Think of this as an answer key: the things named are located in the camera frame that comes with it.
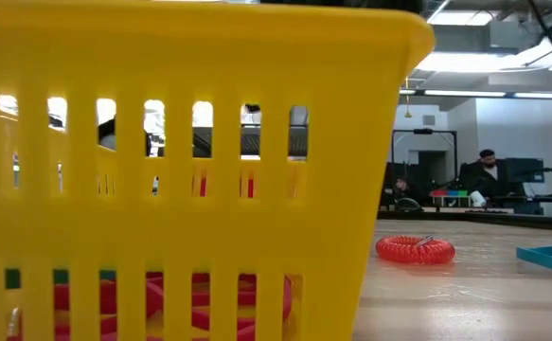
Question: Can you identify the green rubber band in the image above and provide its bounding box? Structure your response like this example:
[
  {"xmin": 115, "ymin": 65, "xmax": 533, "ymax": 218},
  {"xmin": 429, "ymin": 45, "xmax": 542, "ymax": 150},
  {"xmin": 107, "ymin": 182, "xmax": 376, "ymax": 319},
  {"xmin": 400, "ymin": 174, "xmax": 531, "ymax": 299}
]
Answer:
[{"xmin": 4, "ymin": 268, "xmax": 118, "ymax": 291}]

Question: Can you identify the red orange coil wristband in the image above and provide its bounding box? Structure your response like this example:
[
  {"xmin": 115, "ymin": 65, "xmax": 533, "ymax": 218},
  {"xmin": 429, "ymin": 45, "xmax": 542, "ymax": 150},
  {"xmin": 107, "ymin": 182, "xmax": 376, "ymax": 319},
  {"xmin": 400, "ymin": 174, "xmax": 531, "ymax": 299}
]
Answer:
[{"xmin": 375, "ymin": 235, "xmax": 457, "ymax": 265}]

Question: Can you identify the red rubber band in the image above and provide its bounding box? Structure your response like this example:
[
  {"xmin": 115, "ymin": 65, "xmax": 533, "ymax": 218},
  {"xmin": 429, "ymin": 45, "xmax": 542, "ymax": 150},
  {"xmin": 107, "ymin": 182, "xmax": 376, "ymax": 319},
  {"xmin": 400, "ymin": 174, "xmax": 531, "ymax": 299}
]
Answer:
[{"xmin": 8, "ymin": 272, "xmax": 294, "ymax": 341}]

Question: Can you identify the yellow hanging pendant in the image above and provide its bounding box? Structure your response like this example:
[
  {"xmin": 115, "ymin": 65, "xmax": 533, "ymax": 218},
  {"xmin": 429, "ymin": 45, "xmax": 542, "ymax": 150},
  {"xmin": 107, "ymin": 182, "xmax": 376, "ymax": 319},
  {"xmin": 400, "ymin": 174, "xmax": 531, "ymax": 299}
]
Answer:
[{"xmin": 402, "ymin": 78, "xmax": 412, "ymax": 119}]

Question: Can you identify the yellow plastic basket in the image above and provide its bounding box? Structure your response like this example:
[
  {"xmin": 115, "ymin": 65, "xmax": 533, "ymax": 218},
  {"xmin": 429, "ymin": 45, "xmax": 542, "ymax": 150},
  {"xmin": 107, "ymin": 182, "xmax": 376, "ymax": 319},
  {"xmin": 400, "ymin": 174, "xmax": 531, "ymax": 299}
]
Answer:
[{"xmin": 0, "ymin": 0, "xmax": 436, "ymax": 341}]

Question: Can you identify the black background machine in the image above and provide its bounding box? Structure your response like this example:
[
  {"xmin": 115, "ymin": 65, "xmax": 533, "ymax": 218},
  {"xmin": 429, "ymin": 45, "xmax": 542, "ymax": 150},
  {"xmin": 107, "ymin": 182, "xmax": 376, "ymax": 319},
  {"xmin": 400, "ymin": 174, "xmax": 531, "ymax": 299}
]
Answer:
[{"xmin": 505, "ymin": 157, "xmax": 552, "ymax": 215}]

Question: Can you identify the black background station frame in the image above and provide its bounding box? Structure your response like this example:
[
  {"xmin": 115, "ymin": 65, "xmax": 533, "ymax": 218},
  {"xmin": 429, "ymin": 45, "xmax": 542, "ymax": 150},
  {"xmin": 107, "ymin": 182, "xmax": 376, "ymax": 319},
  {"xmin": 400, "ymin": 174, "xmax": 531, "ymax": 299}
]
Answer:
[{"xmin": 390, "ymin": 128, "xmax": 459, "ymax": 212}]

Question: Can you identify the blue rubber band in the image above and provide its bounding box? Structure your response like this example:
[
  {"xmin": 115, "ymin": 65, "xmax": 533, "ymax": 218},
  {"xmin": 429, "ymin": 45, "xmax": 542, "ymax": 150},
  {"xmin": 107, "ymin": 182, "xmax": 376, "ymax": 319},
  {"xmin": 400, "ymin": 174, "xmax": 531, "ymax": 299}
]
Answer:
[{"xmin": 515, "ymin": 244, "xmax": 552, "ymax": 278}]

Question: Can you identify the person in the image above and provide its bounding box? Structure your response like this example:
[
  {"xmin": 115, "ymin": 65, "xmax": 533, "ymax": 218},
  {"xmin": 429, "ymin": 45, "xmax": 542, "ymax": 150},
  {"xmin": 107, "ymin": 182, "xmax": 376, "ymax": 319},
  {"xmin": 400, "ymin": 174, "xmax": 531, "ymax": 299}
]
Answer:
[
  {"xmin": 457, "ymin": 149, "xmax": 511, "ymax": 208},
  {"xmin": 396, "ymin": 177, "xmax": 418, "ymax": 206}
]

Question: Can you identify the rack with coloured bins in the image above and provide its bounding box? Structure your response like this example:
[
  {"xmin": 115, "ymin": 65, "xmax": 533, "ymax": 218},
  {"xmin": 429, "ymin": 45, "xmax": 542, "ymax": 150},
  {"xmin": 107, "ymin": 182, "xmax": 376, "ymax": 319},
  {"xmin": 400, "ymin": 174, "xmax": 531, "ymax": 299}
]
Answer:
[{"xmin": 430, "ymin": 188, "xmax": 472, "ymax": 208}]

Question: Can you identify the black aluminium table frame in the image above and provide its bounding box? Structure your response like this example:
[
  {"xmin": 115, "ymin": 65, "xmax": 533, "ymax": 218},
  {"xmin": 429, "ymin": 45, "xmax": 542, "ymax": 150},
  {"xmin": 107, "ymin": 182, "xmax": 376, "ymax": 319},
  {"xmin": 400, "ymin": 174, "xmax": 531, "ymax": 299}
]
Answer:
[{"xmin": 378, "ymin": 207, "xmax": 552, "ymax": 233}]

